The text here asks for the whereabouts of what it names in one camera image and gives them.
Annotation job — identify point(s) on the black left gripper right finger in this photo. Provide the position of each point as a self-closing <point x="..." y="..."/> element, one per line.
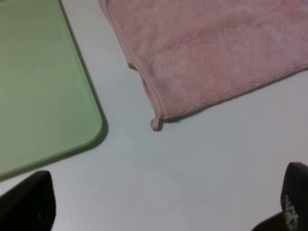
<point x="294" y="202"/>

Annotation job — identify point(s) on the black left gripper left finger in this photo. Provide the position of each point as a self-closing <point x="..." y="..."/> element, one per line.
<point x="30" y="205"/>

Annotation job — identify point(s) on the pink terry towel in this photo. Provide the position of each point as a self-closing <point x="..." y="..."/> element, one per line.
<point x="193" y="54"/>

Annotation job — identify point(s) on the green plastic tray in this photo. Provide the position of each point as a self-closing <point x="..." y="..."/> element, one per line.
<point x="49" y="109"/>

